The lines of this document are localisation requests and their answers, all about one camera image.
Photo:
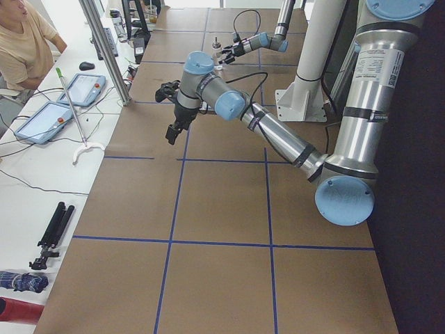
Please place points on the black computer mouse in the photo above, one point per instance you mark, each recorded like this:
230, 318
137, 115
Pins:
84, 66

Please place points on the lower teach pendant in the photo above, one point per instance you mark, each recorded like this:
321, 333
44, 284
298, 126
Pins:
45, 123

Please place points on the white grabber stick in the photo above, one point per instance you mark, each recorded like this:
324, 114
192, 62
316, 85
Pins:
86, 145

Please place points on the blue black tool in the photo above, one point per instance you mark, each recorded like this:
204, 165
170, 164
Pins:
23, 282

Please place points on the black keyboard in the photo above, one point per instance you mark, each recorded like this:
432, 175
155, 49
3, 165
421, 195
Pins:
110, 42

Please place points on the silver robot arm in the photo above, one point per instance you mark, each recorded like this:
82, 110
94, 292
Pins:
345, 179
275, 42

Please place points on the teach pendant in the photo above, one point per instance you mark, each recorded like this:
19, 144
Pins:
84, 89
45, 123

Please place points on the upper teach pendant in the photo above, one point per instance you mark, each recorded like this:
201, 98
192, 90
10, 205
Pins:
84, 89

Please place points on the black box with label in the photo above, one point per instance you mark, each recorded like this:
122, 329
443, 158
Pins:
138, 49

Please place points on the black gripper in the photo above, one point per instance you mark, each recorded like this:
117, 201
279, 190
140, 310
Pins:
183, 113
237, 49

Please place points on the aluminium frame post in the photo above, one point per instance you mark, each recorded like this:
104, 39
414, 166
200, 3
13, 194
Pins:
96, 27

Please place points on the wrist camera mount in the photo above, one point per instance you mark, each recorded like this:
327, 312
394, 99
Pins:
167, 91

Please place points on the water bottle on desk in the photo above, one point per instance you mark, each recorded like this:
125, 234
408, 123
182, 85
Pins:
118, 25

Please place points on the red object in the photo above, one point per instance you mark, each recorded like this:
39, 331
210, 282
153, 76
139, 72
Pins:
21, 312

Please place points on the person in beige shirt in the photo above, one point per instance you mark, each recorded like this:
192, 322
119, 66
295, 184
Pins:
26, 57

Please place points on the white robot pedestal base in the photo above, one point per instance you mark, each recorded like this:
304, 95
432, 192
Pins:
303, 100

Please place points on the small black tripod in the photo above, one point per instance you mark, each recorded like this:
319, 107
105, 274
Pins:
52, 236

